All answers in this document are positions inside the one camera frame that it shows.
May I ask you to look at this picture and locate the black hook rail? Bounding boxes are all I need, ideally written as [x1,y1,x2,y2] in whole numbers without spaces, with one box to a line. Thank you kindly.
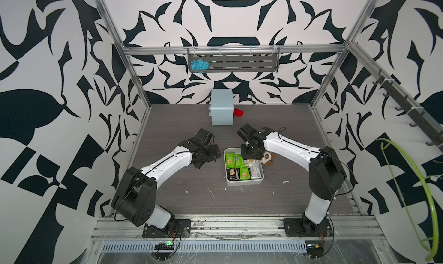
[373,69,443,151]

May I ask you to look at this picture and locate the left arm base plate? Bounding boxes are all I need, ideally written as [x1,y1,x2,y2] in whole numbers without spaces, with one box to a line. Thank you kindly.
[142,219,191,239]

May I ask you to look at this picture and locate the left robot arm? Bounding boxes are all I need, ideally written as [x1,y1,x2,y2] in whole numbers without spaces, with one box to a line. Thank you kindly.
[111,129,221,231]

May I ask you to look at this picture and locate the red small object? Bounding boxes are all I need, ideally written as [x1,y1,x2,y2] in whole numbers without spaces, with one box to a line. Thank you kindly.
[234,108,244,117]

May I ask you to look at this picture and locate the black cookie packet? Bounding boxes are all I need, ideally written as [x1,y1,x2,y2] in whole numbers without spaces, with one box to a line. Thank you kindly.
[227,168,239,182]

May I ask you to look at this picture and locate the green cookie packet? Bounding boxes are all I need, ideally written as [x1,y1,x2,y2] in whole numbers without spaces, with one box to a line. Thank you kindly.
[225,153,236,169]
[239,166,250,181]
[234,154,245,168]

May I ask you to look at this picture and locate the brown white plush toy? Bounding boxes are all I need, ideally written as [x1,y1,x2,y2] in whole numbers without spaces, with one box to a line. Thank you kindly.
[261,151,276,166]

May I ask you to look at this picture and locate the white storage box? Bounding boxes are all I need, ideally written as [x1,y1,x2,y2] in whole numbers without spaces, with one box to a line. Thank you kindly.
[223,148,265,186]

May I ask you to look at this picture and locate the green hose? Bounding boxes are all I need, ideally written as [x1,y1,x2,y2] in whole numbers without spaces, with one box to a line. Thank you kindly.
[376,138,440,262]

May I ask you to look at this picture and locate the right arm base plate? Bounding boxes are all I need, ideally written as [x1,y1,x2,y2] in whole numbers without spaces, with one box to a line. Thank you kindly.
[283,216,333,237]

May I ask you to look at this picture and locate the blue crumpled cloth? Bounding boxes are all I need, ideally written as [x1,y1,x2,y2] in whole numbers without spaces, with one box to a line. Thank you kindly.
[189,59,210,73]

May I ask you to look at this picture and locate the clear snack packet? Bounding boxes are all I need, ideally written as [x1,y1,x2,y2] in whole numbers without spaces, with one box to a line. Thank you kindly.
[249,165,263,180]

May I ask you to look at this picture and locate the grey wall shelf rack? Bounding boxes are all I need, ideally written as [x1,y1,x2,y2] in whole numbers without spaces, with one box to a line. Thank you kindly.
[187,46,280,73]

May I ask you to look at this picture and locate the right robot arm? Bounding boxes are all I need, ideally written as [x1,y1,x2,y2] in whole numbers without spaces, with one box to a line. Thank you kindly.
[237,124,347,226]

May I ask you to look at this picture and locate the light blue drawer box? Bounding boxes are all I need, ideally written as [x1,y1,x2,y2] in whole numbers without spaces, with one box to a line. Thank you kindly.
[208,89,234,126]

